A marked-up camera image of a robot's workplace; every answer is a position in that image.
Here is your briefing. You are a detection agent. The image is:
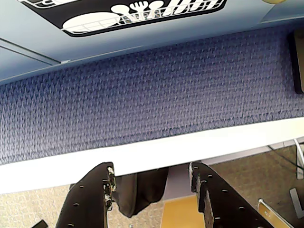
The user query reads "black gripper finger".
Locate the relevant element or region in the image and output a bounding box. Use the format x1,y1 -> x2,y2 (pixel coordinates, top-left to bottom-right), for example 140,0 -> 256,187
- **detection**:
56,162 -> 117,228
189,162 -> 274,228

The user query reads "yellow wooden board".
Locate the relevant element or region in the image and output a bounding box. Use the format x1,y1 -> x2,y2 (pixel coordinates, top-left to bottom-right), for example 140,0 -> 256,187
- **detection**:
163,195 -> 207,228

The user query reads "yellow metal-edged plate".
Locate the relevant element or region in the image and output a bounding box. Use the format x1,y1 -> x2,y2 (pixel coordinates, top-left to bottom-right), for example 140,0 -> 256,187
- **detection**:
257,198 -> 294,228

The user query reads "grey table leg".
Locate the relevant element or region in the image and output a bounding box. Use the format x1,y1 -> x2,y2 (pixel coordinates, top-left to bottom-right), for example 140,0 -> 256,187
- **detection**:
163,165 -> 196,202

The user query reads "small black block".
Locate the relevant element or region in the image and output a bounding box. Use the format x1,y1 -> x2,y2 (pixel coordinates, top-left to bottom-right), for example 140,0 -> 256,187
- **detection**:
30,219 -> 48,228

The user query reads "black hanging fabric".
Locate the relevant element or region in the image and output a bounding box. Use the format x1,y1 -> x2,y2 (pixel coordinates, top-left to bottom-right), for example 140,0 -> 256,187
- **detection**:
113,167 -> 171,219

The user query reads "purple woven mat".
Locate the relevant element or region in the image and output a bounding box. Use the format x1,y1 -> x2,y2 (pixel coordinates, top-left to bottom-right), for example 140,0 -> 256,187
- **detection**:
0,25 -> 304,166

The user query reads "black flat box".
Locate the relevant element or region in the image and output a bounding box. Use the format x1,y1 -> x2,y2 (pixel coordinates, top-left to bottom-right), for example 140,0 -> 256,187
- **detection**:
287,29 -> 304,95

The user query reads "black dish rack sticker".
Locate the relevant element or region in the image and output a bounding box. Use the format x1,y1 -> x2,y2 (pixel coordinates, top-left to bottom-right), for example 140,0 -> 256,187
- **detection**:
19,0 -> 228,38

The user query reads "grey angle bracket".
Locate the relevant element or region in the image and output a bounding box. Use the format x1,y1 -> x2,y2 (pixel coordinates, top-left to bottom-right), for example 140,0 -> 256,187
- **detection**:
289,187 -> 304,219

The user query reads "white cable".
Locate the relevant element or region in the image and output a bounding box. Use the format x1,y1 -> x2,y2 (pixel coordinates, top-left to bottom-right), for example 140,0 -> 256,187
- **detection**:
293,139 -> 304,179

